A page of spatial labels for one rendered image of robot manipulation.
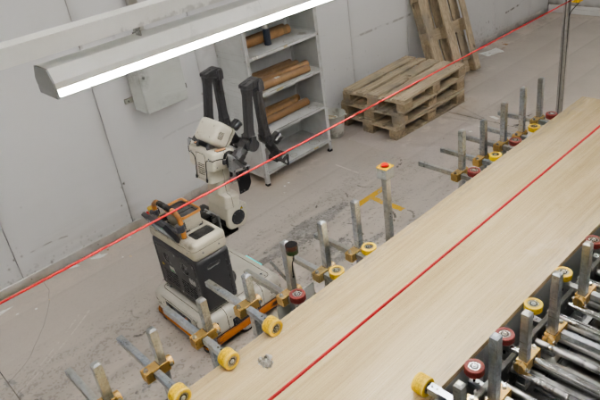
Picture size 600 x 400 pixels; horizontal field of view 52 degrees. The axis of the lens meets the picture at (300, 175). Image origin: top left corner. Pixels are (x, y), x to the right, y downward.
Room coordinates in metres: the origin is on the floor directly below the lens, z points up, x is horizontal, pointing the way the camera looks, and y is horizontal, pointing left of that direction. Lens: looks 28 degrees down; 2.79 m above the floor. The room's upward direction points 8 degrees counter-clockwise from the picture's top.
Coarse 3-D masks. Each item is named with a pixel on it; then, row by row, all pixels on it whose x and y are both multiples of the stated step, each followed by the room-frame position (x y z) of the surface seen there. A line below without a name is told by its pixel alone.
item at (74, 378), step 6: (66, 372) 1.97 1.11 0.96; (72, 372) 1.97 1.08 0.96; (72, 378) 1.94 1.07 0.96; (78, 378) 1.93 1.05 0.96; (78, 384) 1.90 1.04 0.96; (84, 384) 1.89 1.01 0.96; (84, 390) 1.86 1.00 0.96; (90, 390) 1.85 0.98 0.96; (90, 396) 1.82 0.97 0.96; (96, 396) 1.81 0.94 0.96
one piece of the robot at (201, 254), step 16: (208, 224) 3.25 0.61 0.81; (160, 240) 3.35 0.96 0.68; (192, 240) 3.09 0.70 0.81; (208, 240) 3.10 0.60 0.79; (224, 240) 3.16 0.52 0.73; (160, 256) 3.39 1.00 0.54; (176, 256) 3.20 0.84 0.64; (192, 256) 3.04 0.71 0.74; (208, 256) 3.09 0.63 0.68; (224, 256) 3.15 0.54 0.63; (176, 272) 3.25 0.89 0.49; (192, 272) 3.08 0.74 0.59; (208, 272) 3.06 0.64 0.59; (224, 272) 3.13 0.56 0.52; (176, 288) 3.31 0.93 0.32; (192, 288) 3.12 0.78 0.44; (208, 288) 3.04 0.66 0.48; (208, 304) 3.03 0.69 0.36
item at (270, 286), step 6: (246, 270) 2.65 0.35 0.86; (252, 276) 2.59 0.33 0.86; (258, 276) 2.58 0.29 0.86; (258, 282) 2.56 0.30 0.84; (264, 282) 2.52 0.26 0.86; (270, 282) 2.52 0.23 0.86; (270, 288) 2.48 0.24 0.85; (276, 288) 2.46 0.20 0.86; (276, 294) 2.45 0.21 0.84; (288, 300) 2.38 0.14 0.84
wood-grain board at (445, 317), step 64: (576, 128) 3.65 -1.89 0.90; (512, 192) 2.97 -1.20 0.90; (576, 192) 2.87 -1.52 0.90; (384, 256) 2.54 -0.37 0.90; (448, 256) 2.46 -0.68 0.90; (512, 256) 2.39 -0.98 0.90; (320, 320) 2.14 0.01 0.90; (384, 320) 2.08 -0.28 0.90; (448, 320) 2.02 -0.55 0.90; (256, 384) 1.81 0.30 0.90; (320, 384) 1.76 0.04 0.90; (384, 384) 1.72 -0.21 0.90; (448, 384) 1.69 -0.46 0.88
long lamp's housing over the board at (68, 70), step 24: (240, 0) 2.04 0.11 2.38; (264, 0) 2.02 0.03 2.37; (288, 0) 2.07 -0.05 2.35; (168, 24) 1.85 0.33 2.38; (192, 24) 1.84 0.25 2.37; (216, 24) 1.88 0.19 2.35; (240, 24) 1.93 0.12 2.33; (96, 48) 1.69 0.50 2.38; (120, 48) 1.68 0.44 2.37; (144, 48) 1.71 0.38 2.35; (168, 48) 1.75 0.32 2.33; (48, 72) 1.54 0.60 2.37; (72, 72) 1.57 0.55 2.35; (96, 72) 1.61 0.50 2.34
